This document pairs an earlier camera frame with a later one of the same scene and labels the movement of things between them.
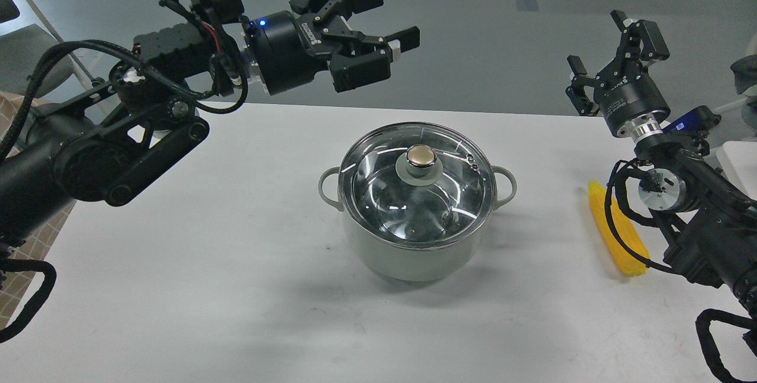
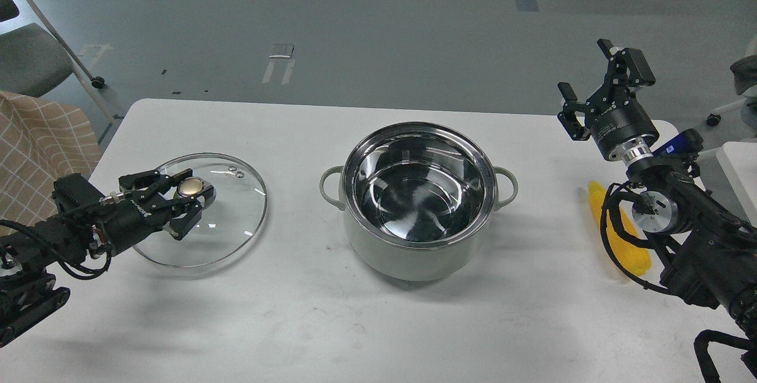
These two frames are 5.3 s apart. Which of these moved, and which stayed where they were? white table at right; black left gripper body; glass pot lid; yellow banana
Moved: glass pot lid; black left gripper body
Stayed: white table at right; yellow banana
